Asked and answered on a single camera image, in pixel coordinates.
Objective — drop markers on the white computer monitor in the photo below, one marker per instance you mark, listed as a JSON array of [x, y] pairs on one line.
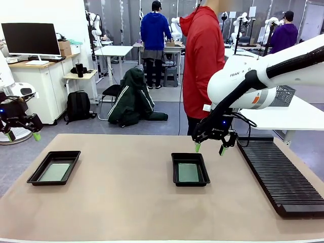
[[30, 38]]

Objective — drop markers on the white desk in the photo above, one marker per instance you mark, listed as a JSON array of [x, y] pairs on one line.
[[114, 49]]

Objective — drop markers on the white cabinet with wooden top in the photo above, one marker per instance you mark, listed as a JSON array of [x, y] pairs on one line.
[[38, 88]]

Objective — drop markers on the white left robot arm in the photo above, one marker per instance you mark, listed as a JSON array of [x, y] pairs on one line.
[[5, 73]]

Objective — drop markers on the small black ESD tray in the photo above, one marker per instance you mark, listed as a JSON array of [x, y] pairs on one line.
[[187, 158]]

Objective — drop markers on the person in blue hoodie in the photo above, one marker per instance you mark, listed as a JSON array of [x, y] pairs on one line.
[[154, 30]]

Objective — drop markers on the white round floor fan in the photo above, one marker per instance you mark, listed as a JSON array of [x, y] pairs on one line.
[[22, 140]]

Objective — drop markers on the black tumbler with straw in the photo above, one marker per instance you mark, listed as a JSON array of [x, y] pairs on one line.
[[79, 71]]

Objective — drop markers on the small brown cardboard box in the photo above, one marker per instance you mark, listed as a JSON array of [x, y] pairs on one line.
[[64, 49]]

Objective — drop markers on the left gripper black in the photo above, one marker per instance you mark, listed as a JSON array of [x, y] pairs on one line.
[[12, 110]]

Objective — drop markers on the black keyboard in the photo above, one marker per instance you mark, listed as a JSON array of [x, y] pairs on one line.
[[48, 59]]

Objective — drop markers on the wooden background table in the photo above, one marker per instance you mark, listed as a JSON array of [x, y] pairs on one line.
[[177, 48]]

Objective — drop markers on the person in red hoodie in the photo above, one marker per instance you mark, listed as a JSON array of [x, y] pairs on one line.
[[202, 63]]

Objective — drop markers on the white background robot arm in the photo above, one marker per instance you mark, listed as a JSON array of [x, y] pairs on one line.
[[239, 22], [95, 25], [269, 25], [176, 27]]

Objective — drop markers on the person in purple hoodie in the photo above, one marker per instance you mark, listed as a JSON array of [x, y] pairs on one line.
[[284, 35]]

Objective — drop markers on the grey plastic stool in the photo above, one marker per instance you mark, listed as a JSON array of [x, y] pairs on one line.
[[170, 76]]

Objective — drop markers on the black backpack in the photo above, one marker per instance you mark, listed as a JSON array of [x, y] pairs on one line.
[[78, 106]]

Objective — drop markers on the black slotted board rack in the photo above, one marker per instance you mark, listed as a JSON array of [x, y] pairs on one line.
[[278, 174]]

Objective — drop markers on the dark green jacket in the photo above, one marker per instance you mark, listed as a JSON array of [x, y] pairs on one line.
[[134, 101]]

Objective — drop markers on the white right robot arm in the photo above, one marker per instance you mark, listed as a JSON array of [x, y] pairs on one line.
[[233, 83]]

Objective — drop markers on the large black ESD tray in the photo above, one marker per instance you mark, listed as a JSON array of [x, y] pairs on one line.
[[50, 158]]

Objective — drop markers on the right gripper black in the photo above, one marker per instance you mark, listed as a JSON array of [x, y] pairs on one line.
[[219, 126]]

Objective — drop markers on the small wooden side table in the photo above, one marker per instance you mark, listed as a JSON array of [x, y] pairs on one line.
[[89, 75]]

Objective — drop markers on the black chair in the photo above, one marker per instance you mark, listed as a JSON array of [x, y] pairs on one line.
[[111, 89]]

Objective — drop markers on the white table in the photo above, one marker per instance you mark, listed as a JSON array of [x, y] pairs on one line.
[[278, 116]]

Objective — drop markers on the green perforated circuit board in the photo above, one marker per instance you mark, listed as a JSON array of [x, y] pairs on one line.
[[188, 172], [54, 172]]

